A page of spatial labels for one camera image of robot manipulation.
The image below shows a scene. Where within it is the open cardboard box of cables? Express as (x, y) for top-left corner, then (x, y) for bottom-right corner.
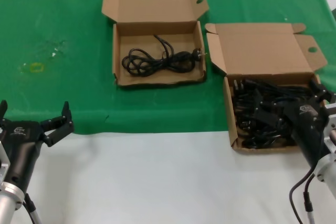
(204, 22), (329, 154)

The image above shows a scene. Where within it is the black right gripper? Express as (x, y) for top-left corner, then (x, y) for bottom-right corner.
(253, 78), (332, 169)

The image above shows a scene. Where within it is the yellow rubber band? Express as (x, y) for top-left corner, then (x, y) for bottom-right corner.
(29, 62), (44, 73)

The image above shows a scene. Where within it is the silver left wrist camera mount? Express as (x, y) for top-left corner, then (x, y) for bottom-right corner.
(0, 140), (12, 183)

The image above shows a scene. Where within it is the pile of black power cables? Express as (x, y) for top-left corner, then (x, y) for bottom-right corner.
(230, 77), (316, 149)

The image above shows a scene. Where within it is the shallow open cardboard box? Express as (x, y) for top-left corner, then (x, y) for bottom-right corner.
(101, 0), (210, 88)

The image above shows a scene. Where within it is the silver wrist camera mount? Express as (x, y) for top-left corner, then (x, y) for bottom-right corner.
(321, 102), (336, 154)
(0, 140), (12, 183)

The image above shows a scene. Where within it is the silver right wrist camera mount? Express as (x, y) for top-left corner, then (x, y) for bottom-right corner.
(321, 102), (336, 154)

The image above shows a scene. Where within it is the black power cable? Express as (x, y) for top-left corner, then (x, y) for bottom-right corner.
(121, 34), (205, 78)

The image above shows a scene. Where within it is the black three-pin plug cable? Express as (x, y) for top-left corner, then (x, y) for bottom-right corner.
(232, 78), (263, 94)

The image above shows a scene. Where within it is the green tablecloth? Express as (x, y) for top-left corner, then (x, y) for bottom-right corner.
(0, 0), (336, 135)

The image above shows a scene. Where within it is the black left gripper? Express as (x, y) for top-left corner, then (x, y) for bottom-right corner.
(0, 100), (75, 192)

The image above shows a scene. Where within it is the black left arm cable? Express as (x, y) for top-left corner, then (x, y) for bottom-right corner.
(22, 192), (43, 224)

